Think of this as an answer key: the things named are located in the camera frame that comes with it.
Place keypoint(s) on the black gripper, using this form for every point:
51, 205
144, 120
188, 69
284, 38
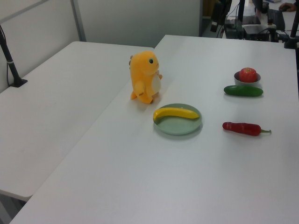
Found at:
225, 4

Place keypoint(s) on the red chili pepper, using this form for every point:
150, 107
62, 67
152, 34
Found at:
243, 128

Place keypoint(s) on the pale green plastic plate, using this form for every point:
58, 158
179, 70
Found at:
177, 127

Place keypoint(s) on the bystander hand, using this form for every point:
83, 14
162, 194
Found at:
288, 6

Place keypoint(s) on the black electronics box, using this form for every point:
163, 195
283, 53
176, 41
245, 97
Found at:
233, 30

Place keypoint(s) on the black vertical pole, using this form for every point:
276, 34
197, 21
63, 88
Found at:
241, 11

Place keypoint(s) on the black keyboard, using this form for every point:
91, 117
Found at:
276, 18

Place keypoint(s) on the red apple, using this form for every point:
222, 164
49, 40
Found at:
247, 74

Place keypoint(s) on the small grey bowl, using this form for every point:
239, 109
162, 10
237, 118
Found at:
240, 83

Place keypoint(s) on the black clamp stand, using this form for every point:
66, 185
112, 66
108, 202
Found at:
292, 35

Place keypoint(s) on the dark green cucumber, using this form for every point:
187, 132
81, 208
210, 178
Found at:
243, 91

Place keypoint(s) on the orange dinosaur plush toy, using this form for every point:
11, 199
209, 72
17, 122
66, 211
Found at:
142, 70

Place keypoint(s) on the yellow toy banana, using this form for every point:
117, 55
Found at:
175, 113

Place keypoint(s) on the grey partition frame post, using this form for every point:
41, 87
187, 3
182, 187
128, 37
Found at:
78, 21

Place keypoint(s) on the black camera stand pole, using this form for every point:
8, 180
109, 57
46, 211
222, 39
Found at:
11, 65

